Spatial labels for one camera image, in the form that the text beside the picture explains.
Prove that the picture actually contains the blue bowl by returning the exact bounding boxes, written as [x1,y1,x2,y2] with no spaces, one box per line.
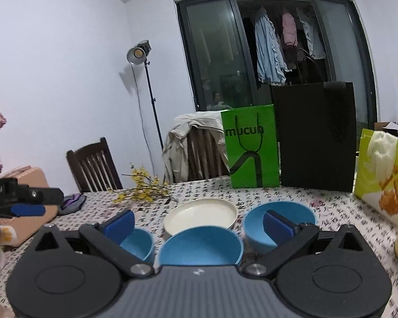
[157,226,244,267]
[244,201,317,255]
[119,228,155,264]

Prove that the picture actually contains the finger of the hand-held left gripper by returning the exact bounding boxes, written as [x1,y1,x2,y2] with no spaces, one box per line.
[11,205,46,218]
[18,187,64,205]

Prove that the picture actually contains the black framed glass door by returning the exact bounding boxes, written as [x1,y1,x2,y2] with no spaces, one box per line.
[174,0,379,176]

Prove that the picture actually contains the black paper bag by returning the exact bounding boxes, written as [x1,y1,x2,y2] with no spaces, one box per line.
[270,48,357,193]

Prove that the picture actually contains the brown cardboard box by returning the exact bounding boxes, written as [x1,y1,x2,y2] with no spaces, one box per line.
[374,121,398,138]

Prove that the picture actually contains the green paper bag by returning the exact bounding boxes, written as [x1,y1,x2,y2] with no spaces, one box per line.
[220,104,281,188]

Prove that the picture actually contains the yellow-green printed bag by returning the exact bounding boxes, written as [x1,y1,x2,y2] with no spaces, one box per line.
[353,128,398,227]

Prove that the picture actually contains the calligraphy printed tablecloth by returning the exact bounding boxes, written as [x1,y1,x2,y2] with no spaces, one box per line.
[0,175,398,318]

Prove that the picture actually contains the beige jacket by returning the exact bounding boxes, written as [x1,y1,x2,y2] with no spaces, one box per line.
[162,111,233,183]

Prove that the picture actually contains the hanging pale blue shirt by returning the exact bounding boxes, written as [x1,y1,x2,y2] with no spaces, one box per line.
[297,8,326,60]

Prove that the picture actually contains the hanging pink garment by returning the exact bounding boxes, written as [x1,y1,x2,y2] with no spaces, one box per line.
[282,12,299,47]

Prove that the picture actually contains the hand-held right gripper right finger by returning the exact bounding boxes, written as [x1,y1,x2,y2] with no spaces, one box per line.
[244,210,363,277]

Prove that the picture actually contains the wooden chair with jacket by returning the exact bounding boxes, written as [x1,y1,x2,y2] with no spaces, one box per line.
[186,127,231,181]

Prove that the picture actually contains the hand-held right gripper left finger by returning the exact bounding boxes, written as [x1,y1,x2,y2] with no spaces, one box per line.
[35,209,155,277]

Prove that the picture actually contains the studio light on stand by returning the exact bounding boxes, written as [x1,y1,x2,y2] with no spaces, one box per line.
[127,40,165,151]

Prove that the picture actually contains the dark wooden chair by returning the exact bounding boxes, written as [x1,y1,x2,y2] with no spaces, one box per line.
[66,137,123,193]

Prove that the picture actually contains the yellow flower branch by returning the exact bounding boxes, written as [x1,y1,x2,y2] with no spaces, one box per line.
[108,163,178,204]

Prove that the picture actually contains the pink hard case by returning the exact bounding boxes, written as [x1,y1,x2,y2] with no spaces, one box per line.
[0,166,58,247]

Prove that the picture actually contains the grey purple cloth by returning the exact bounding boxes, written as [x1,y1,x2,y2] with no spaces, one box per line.
[58,193,87,216]

